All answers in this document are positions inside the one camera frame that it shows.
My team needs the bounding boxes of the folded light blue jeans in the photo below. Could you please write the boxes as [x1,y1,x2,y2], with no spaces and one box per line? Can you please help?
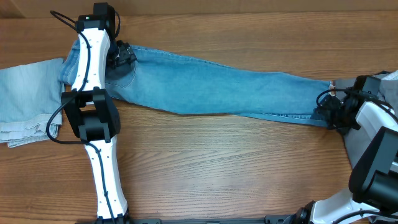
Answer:
[1,58,64,148]

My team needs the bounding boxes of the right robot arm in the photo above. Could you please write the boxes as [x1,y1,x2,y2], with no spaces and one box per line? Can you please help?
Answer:
[284,75,397,223]

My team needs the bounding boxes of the blue denim jeans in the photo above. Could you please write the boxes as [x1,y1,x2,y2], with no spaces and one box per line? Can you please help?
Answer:
[58,39,335,128]

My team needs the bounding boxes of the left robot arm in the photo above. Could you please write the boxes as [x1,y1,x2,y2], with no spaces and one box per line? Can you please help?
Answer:
[62,2,136,223]

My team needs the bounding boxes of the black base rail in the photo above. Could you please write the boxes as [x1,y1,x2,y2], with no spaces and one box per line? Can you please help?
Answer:
[74,214,296,224]

